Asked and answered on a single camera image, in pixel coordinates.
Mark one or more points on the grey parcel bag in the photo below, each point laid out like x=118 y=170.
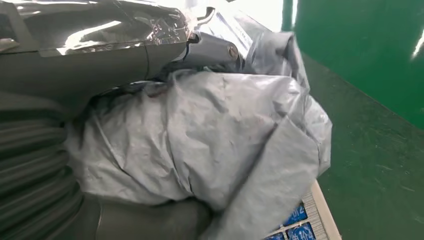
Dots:
x=198 y=132

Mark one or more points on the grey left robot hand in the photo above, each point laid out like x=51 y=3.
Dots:
x=82 y=49

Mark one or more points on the white electronic scale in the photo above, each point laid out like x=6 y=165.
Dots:
x=326 y=215

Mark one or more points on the green conveyor belt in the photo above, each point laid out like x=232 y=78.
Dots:
x=364 y=49

